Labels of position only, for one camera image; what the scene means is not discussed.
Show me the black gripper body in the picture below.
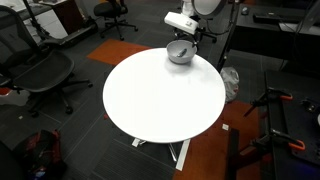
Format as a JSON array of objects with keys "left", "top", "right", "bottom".
[{"left": 188, "top": 27, "right": 205, "bottom": 46}]

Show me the teal capped sharpie marker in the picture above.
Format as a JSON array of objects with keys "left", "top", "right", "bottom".
[{"left": 176, "top": 48, "right": 188, "bottom": 58}]

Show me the white round bowl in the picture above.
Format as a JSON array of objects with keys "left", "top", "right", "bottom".
[{"left": 166, "top": 39, "right": 198, "bottom": 65}]

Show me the crumpled white plastic bag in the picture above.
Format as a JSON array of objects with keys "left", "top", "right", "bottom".
[{"left": 219, "top": 66, "right": 240, "bottom": 104}]

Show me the black office desk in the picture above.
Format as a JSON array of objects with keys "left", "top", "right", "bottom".
[{"left": 216, "top": 3, "right": 320, "bottom": 73}]

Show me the black computer keyboard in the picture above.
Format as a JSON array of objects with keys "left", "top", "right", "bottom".
[{"left": 252, "top": 13, "right": 281, "bottom": 25}]

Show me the white table base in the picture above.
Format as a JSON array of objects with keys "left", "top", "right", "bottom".
[{"left": 131, "top": 137, "right": 192, "bottom": 172}]

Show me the white and brown cabinet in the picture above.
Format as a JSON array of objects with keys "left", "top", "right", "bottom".
[{"left": 16, "top": 0, "right": 86, "bottom": 39}]

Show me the black workbench table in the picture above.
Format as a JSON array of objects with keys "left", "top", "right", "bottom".
[{"left": 264, "top": 69, "right": 320, "bottom": 180}]

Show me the black mesh office chair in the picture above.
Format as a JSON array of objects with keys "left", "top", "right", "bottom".
[{"left": 0, "top": 4, "right": 94, "bottom": 118}]

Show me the black tripod stand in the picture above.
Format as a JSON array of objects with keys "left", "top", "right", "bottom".
[{"left": 22, "top": 0, "right": 51, "bottom": 41}]

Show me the red and black backpack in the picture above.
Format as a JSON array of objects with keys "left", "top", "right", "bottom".
[{"left": 13, "top": 129, "right": 68, "bottom": 180}]

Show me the orange handled bar clamp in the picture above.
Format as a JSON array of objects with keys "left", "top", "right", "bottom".
[
  {"left": 243, "top": 86, "right": 294, "bottom": 118},
  {"left": 249, "top": 128, "right": 307, "bottom": 153}
]

